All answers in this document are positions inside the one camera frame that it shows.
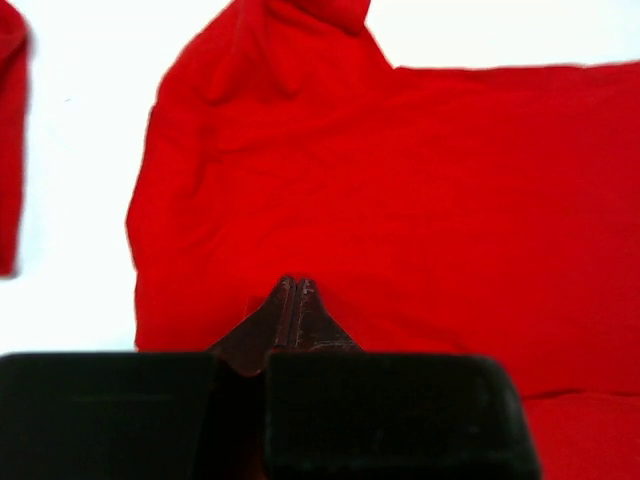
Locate red t-shirt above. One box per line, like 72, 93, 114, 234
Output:
1, 1, 28, 277
126, 1, 639, 479

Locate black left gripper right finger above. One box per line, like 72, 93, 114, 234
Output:
264, 278, 542, 479

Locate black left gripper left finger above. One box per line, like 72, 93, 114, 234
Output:
1, 277, 295, 479

